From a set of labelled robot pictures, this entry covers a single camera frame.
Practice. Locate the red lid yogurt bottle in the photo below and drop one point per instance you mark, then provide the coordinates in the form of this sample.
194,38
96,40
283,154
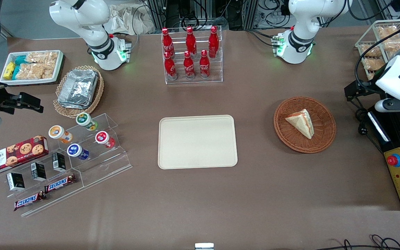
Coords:
103,138

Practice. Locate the beige plastic tray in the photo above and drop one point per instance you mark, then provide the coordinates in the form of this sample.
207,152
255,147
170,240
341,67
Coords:
196,142

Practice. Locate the green lid yogurt bottle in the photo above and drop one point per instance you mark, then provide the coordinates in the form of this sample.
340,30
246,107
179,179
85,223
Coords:
85,121

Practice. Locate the triangle sandwich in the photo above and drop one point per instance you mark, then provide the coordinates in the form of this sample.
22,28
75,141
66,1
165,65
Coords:
302,122

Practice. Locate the yellow snack pack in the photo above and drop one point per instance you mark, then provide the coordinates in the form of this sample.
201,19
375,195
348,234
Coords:
9,70

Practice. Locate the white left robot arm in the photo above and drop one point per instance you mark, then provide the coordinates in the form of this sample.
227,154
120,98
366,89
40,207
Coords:
300,21

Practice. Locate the black countertop appliance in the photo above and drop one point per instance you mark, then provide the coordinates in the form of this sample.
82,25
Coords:
394,133

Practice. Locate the blue lid yogurt bottle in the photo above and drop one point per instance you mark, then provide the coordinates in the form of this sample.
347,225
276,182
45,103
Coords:
76,151

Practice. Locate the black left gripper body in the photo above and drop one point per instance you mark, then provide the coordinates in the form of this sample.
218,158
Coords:
364,87

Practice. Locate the white rectangular snack tray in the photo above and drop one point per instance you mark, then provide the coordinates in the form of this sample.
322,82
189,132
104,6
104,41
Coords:
60,64

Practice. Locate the red Walkers cookie box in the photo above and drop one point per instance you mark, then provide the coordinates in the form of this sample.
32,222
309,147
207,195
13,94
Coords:
16,154

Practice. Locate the black equipment rack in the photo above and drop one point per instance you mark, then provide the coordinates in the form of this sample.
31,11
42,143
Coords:
172,15

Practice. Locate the brown round wicker basket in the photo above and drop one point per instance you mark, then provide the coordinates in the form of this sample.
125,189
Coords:
323,139

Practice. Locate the teal snack pack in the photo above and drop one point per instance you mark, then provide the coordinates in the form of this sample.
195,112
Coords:
21,60
16,72

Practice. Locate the small black carton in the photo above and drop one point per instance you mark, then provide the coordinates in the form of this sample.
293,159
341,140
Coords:
15,181
38,171
59,161

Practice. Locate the crumpled beige bag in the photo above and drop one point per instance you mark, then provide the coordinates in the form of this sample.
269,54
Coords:
127,19

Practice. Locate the stack of foil trays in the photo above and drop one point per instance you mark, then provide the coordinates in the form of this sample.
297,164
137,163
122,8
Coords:
78,88

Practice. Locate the light tan wicker basket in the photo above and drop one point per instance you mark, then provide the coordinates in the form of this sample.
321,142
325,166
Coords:
96,101

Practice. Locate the orange lid yogurt bottle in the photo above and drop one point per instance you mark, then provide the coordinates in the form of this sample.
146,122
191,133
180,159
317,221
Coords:
58,133

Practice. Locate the clear acrylic step display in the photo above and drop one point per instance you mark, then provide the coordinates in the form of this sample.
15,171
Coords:
109,166

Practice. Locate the bagged bread snack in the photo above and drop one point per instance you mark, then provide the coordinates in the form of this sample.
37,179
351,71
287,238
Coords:
394,45
371,50
389,32
373,64
370,74

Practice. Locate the Snickers chocolate bar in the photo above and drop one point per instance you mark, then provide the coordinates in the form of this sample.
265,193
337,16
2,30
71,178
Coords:
60,183
30,200

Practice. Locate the red cola bottle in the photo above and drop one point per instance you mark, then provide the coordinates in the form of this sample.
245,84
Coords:
170,66
188,66
190,40
213,41
167,41
204,65

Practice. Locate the rice cracker snack pack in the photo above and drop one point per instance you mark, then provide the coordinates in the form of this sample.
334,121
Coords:
30,71
42,57

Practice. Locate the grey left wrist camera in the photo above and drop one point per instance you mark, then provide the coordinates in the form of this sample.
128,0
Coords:
382,106

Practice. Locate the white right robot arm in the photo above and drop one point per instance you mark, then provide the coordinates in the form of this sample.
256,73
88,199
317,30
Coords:
82,17

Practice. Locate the clear acrylic bottle rack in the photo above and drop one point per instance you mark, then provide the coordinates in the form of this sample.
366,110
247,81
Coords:
194,81

